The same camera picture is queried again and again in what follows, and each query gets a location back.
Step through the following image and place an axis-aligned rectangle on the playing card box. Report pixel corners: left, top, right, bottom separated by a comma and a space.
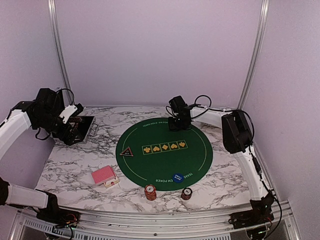
103, 176, 120, 188

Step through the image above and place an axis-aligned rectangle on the blue small blind button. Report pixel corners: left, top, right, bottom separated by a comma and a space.
172, 173, 184, 183

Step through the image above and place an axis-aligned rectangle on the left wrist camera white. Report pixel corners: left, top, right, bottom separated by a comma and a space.
59, 104, 77, 124

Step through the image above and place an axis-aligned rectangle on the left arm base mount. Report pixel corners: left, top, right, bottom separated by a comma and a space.
36, 191, 80, 226

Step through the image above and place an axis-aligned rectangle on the left aluminium frame post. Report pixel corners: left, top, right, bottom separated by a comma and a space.
47, 0, 71, 90

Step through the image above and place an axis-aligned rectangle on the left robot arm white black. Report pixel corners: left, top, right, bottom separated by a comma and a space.
0, 88, 84, 223

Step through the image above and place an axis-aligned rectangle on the aluminium frame post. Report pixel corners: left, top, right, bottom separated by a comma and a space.
236, 0, 270, 109
47, 0, 71, 90

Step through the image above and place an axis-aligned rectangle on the round green poker mat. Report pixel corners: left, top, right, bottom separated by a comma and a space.
115, 117, 214, 191

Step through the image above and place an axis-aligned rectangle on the right aluminium frame post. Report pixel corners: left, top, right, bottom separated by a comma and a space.
236, 0, 270, 109

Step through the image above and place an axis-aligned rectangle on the triangular all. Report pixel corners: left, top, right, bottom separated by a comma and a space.
119, 146, 134, 157

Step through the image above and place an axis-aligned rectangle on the orange poker chip stack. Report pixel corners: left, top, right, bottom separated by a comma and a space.
144, 184, 157, 201

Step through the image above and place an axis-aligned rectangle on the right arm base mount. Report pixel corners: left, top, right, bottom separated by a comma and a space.
228, 193, 275, 229

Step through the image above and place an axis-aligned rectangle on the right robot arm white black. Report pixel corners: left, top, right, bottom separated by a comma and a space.
167, 95, 275, 224

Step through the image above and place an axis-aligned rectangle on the aluminium poker case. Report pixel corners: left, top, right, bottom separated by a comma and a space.
69, 116, 99, 142

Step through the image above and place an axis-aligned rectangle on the red playing card deck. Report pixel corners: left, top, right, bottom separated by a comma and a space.
91, 165, 116, 185

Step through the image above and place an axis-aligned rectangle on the aluminium front rail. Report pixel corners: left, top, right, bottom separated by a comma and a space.
9, 199, 301, 240

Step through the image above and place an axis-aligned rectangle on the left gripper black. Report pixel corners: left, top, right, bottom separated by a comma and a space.
34, 111, 83, 146

